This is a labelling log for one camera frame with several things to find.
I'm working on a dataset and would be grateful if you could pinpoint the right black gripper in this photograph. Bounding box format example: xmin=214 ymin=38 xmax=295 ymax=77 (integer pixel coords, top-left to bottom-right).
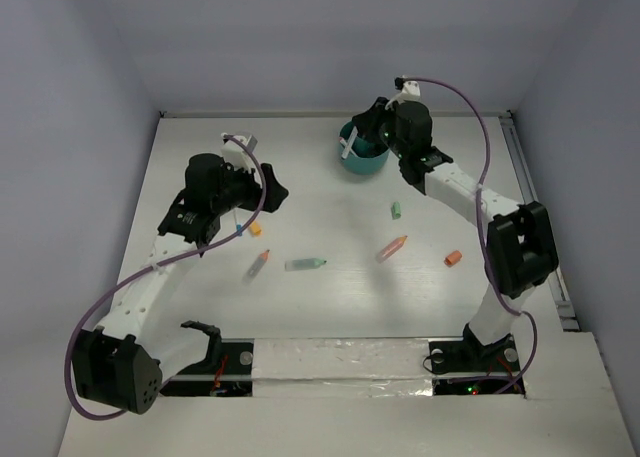
xmin=353 ymin=96 xmax=408 ymax=160

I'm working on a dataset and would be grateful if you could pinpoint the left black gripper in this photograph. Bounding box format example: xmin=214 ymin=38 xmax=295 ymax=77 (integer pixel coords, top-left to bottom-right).
xmin=212 ymin=157 xmax=286 ymax=215

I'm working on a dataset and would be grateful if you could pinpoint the teal round pen holder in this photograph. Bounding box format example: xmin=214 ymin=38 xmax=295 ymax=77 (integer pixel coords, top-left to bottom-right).
xmin=338 ymin=122 xmax=389 ymax=176

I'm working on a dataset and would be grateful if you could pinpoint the pink white marker pen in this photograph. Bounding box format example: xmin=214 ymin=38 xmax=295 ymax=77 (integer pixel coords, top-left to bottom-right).
xmin=339 ymin=127 xmax=358 ymax=160

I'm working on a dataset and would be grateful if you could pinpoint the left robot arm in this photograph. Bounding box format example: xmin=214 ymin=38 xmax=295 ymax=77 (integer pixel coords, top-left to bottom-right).
xmin=64 ymin=153 xmax=289 ymax=421

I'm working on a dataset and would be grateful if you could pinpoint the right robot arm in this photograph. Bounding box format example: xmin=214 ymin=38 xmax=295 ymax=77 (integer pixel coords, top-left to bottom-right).
xmin=352 ymin=97 xmax=559 ymax=369

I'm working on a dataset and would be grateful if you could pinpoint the yellow orange eraser cap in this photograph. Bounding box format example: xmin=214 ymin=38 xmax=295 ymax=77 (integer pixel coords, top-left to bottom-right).
xmin=249 ymin=221 xmax=262 ymax=237

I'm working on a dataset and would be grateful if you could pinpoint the clear orange tip pencil case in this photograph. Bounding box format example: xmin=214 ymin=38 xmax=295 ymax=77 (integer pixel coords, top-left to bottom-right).
xmin=242 ymin=249 xmax=270 ymax=285

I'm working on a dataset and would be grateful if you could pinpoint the green pencil shaped case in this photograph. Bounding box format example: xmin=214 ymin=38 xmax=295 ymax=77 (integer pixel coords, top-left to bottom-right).
xmin=285 ymin=258 xmax=327 ymax=271

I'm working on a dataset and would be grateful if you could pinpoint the green eraser cap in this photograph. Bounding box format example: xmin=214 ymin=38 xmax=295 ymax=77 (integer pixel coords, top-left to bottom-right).
xmin=391 ymin=202 xmax=402 ymax=220

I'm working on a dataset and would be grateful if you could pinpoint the orange pencil shaped case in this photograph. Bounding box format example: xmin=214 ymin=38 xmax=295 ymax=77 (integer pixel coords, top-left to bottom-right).
xmin=375 ymin=235 xmax=407 ymax=263

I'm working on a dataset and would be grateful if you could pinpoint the orange eraser cap right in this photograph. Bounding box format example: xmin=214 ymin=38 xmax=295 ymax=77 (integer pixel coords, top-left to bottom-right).
xmin=444 ymin=250 xmax=462 ymax=267

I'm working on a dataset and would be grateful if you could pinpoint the white foil front board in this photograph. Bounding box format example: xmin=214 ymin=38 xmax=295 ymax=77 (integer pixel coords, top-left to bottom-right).
xmin=251 ymin=338 xmax=433 ymax=399

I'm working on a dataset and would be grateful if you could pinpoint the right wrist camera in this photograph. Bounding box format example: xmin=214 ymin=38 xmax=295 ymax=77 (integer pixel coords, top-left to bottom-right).
xmin=385 ymin=77 xmax=421 ymax=110

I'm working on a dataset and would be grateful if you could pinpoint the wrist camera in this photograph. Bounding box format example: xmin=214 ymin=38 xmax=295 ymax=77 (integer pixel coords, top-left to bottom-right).
xmin=221 ymin=133 xmax=257 ymax=171
xmin=385 ymin=77 xmax=421 ymax=110

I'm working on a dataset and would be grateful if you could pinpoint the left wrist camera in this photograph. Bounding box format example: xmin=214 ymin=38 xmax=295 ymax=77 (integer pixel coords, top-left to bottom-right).
xmin=221 ymin=133 xmax=257 ymax=171

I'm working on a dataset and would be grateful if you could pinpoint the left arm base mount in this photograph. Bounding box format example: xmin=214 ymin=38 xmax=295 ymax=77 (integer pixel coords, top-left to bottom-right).
xmin=160 ymin=320 xmax=254 ymax=398

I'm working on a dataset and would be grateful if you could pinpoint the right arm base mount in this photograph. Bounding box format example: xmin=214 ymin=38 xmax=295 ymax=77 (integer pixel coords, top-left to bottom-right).
xmin=422 ymin=324 xmax=526 ymax=396

